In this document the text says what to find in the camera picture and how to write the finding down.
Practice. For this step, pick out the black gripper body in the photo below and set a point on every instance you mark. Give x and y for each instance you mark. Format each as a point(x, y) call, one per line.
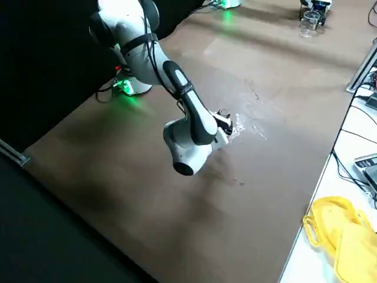
point(318, 6)
point(225, 129)

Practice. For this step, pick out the clear glass conical flask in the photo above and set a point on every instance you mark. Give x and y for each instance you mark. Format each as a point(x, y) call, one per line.
point(237, 127)

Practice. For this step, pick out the clear glass beaker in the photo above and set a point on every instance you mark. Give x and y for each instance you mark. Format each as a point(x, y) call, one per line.
point(307, 26)

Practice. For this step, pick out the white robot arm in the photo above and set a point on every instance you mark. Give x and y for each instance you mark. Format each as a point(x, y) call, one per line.
point(138, 59)

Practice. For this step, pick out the black labelled device box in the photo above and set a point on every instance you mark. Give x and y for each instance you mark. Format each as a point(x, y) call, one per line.
point(368, 169)

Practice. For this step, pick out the yellow fabric bag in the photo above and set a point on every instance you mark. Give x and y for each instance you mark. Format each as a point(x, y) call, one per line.
point(347, 233)

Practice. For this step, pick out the aluminium frame rail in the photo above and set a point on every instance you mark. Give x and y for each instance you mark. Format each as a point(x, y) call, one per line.
point(14, 154)
point(363, 69)

